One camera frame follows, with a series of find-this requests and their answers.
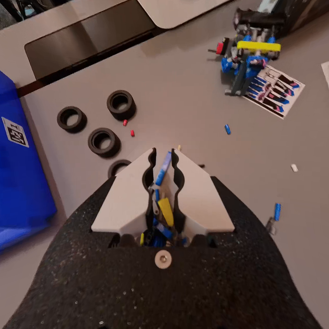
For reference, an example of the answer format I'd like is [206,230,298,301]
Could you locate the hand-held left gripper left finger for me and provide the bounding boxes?
[91,147,157,235]

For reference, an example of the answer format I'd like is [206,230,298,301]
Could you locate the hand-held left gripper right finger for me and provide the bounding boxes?
[170,148,235,238]

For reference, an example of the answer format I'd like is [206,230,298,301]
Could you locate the pile of toy parts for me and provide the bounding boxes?
[140,151,188,248]

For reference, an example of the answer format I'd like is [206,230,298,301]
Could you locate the black rubber toy tire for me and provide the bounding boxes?
[57,106,87,133]
[108,159,132,179]
[107,90,137,121]
[88,128,121,158]

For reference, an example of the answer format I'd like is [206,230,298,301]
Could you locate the blue storage bin with tag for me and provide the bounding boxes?
[0,70,58,253]

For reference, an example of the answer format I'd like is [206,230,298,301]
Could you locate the sticker sheet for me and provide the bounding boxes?
[242,65,306,120]

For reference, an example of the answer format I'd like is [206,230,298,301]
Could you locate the partly built toy car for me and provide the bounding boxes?
[208,8,286,97]

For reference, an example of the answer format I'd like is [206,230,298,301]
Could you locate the white rounded board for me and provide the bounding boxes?
[137,0,233,29]

